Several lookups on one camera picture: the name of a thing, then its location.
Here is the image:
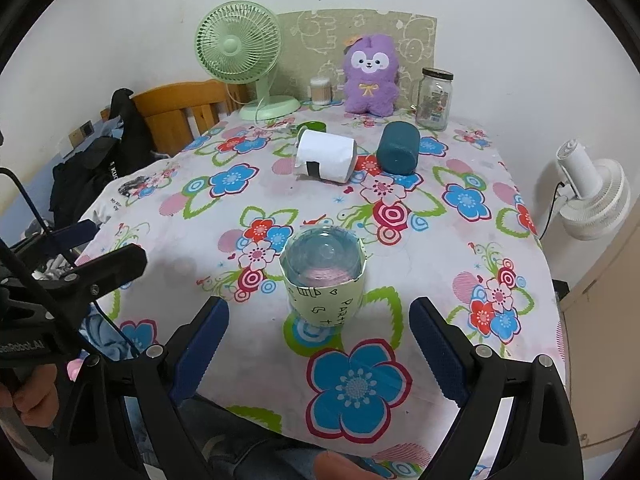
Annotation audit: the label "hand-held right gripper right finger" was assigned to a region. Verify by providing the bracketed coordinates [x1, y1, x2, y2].
[409, 296, 586, 480]

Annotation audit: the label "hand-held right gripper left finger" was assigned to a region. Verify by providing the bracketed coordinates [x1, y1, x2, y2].
[52, 296, 231, 480]

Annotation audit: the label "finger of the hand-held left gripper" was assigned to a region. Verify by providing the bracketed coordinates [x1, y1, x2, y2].
[9, 220, 99, 262]
[31, 244, 149, 307]

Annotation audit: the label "clear cup with green label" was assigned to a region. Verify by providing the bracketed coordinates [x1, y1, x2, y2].
[279, 226, 369, 334]

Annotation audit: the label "teal cup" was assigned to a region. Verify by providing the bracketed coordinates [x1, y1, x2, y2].
[376, 120, 421, 176]

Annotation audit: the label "white paper-wrapped cup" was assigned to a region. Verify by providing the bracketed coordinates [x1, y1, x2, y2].
[292, 129, 359, 184]

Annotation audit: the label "person's left hand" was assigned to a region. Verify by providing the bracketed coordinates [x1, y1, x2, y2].
[0, 363, 59, 429]

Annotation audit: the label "blue patterned cloth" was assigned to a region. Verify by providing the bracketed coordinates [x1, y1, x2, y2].
[82, 304, 153, 362]

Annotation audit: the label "black bag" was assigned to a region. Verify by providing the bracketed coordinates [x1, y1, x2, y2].
[49, 88, 157, 233]

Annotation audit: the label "person's legs in jeans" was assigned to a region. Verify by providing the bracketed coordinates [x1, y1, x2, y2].
[125, 390, 383, 480]

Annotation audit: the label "floral tablecloth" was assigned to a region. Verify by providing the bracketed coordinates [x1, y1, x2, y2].
[75, 105, 569, 480]

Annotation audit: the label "beige cabinet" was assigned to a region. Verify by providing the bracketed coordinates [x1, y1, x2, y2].
[549, 227, 640, 461]

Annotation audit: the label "white floor fan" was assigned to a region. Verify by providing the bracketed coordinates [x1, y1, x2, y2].
[556, 139, 632, 242]

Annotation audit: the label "green desk fan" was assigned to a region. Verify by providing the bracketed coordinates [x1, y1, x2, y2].
[194, 2, 301, 122]

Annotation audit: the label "glass jar with black lid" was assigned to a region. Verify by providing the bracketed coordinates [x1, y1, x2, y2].
[415, 67, 455, 131]

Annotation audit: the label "cotton swab container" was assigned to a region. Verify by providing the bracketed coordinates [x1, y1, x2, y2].
[309, 77, 334, 106]

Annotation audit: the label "purple plush toy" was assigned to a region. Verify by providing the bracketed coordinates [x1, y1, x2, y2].
[341, 33, 401, 115]

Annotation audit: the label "green patterned board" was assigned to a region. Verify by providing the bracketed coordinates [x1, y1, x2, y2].
[274, 8, 439, 112]

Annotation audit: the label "wall socket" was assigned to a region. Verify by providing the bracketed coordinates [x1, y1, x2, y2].
[67, 119, 96, 144]

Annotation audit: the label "black power cable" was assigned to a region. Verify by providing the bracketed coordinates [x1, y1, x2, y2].
[537, 180, 572, 241]

